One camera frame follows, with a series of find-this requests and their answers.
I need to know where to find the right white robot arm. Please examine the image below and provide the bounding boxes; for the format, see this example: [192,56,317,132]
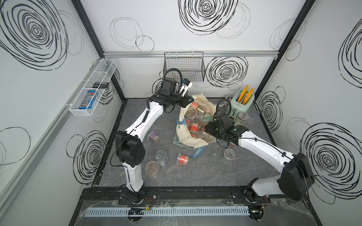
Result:
[205,111,315,201]

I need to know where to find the clear purple seed jar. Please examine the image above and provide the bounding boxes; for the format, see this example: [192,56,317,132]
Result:
[147,131,160,144]

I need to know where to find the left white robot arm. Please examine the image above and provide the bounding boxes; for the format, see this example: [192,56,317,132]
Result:
[115,79,194,196]

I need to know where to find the clear plastic cup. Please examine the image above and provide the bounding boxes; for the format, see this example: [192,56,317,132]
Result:
[238,112,250,125]

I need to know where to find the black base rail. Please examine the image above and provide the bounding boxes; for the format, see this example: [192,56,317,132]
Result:
[81,185,307,204]

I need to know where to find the blue candy bag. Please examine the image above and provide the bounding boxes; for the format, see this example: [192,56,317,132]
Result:
[78,90,97,110]

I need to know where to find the black wire wall basket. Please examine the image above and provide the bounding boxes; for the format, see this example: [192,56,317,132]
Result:
[163,51,206,82]

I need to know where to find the white slotted cable duct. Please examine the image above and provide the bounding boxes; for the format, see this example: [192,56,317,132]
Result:
[84,206,250,217]

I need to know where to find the yellow toast slice left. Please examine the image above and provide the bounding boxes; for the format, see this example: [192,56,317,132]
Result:
[237,85,249,102]

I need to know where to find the black aluminium frame post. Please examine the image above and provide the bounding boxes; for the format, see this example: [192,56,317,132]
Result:
[71,0,126,102]

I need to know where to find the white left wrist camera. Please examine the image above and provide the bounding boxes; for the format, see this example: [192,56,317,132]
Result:
[179,79,193,97]

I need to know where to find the yellow toast slice right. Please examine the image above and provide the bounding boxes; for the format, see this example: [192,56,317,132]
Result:
[242,89,254,105]

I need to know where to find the mint green toaster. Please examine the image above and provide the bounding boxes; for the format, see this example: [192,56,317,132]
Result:
[227,90,255,122]

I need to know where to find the grey label seed jar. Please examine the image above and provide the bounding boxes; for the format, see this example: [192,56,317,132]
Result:
[155,150,168,167]

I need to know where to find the red label seed jar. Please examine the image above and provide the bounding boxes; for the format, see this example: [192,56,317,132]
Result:
[176,153,189,165]

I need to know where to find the black small device on shelf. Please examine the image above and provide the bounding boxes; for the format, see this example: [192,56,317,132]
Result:
[92,82,109,89]

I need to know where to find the clear brown seed jar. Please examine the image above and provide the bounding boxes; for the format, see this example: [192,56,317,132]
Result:
[145,161,160,175]

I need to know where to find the orange label seed jar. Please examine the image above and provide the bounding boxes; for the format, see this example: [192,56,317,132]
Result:
[189,122,200,138]

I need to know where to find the white wire wall shelf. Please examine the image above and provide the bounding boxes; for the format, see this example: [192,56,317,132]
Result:
[69,58,117,116]

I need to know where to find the yellow toast slice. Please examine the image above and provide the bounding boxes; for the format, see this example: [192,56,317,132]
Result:
[242,89,254,105]
[237,85,249,102]

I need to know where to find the teal green label jar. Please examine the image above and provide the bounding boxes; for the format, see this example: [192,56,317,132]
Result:
[202,113,213,123]

